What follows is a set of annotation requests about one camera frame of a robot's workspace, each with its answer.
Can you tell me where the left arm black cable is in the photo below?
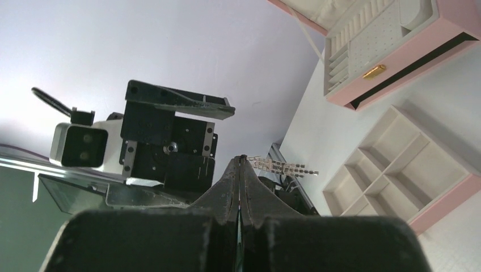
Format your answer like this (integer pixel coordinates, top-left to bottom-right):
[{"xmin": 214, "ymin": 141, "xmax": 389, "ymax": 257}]
[{"xmin": 31, "ymin": 87, "xmax": 73, "ymax": 118}]

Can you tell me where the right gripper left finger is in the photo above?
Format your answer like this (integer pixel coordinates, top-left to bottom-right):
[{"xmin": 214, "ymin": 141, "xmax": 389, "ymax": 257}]
[{"xmin": 189, "ymin": 156, "xmax": 241, "ymax": 225}]

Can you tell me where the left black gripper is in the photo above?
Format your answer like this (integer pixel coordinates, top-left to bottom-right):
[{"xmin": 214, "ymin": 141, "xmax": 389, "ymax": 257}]
[{"xmin": 120, "ymin": 80, "xmax": 235, "ymax": 193}]

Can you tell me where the beige six-compartment tray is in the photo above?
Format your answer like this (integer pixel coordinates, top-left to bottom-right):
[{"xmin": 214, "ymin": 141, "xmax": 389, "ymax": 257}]
[{"xmin": 323, "ymin": 107, "xmax": 480, "ymax": 234}]

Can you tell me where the pink jewelry box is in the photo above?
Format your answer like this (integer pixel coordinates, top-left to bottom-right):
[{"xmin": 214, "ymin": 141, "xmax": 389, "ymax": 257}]
[{"xmin": 274, "ymin": 0, "xmax": 480, "ymax": 111}]

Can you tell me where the silver link bracelet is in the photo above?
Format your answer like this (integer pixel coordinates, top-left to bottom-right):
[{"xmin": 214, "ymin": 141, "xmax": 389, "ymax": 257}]
[{"xmin": 248, "ymin": 156, "xmax": 320, "ymax": 179}]

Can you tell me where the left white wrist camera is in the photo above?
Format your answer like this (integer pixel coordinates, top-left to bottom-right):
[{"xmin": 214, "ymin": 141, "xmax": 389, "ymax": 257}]
[{"xmin": 49, "ymin": 120, "xmax": 124, "ymax": 175}]

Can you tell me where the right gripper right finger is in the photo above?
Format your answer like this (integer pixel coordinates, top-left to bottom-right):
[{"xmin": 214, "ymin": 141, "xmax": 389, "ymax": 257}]
[{"xmin": 239, "ymin": 155, "xmax": 303, "ymax": 226}]

